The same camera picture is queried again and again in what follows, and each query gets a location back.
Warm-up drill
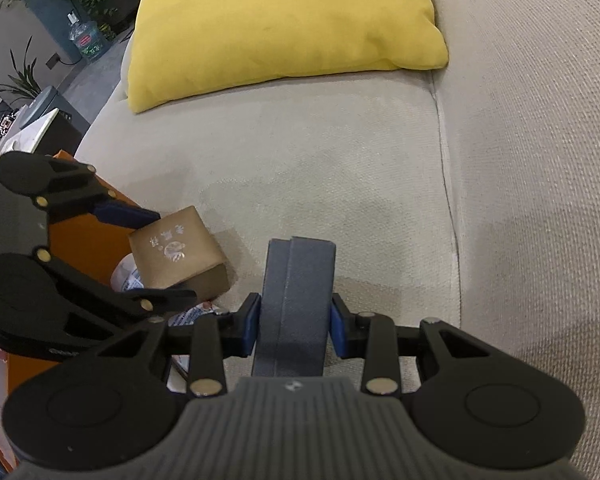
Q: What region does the brown cardboard small box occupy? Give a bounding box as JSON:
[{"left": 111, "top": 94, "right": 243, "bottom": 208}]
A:
[{"left": 129, "top": 206, "right": 230, "bottom": 301}]

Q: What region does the beige fabric sofa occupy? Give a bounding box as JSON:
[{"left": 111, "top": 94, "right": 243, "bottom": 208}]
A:
[{"left": 76, "top": 0, "right": 600, "bottom": 479}]

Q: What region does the yellow pillow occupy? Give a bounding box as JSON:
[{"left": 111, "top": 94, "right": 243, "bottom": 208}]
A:
[{"left": 126, "top": 0, "right": 449, "bottom": 113}]

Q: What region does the water bottle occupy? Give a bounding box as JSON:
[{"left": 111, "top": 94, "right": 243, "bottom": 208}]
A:
[{"left": 67, "top": 11, "right": 107, "bottom": 62}]

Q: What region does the orange storage box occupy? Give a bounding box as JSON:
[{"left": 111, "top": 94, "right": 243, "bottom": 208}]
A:
[{"left": 0, "top": 148, "right": 146, "bottom": 470}]

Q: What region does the white marble side table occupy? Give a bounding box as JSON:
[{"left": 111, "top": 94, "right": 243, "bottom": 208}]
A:
[{"left": 0, "top": 87, "right": 91, "bottom": 156}]

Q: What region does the dark grey box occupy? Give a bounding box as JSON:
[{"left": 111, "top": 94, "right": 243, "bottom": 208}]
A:
[{"left": 251, "top": 237, "right": 336, "bottom": 377}]

